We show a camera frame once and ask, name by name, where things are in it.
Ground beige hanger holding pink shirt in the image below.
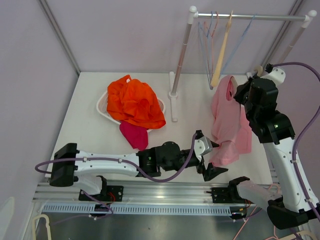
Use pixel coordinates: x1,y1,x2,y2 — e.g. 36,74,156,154
231,65,264,89

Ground pink t shirt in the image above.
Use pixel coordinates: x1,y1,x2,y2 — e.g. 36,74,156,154
210,75,252,167

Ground beige wooden hanger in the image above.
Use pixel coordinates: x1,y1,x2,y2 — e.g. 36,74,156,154
210,10,233,88

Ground magenta t shirt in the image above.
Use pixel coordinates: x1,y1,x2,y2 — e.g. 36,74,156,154
119,121,149,151

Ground orange t shirt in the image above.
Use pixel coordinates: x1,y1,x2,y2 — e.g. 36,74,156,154
106,74,167,130

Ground blue wire hanger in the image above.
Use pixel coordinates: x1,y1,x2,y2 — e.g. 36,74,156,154
197,11,213,90

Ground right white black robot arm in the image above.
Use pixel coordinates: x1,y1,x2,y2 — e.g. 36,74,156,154
227,78,320,230

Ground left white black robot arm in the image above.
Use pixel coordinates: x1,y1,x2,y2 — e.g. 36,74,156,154
49,130,228,201

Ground pink hanger on floor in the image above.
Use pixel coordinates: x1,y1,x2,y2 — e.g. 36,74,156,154
232,183,281,240

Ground beige hanger bottom right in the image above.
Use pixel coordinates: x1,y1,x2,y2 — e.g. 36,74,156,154
267,230,318,240

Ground beige hanger bottom left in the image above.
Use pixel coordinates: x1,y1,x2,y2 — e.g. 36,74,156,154
31,213,53,240

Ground metal clothes rack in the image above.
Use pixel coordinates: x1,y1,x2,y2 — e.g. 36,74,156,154
168,0,318,122

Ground white plastic laundry basket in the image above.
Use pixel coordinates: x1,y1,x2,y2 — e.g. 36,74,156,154
96,77,167,133

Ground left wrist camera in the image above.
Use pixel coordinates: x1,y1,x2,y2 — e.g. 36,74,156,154
193,136,213,161

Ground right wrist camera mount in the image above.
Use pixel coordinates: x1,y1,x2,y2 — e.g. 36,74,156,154
261,63,286,86

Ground pink wire hanger on rack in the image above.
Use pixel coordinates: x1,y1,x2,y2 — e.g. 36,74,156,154
203,11,219,77

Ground white cable duct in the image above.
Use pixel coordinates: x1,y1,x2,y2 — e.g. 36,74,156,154
42,203,232,216

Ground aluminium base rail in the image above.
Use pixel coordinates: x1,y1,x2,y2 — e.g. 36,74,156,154
32,181,306,208

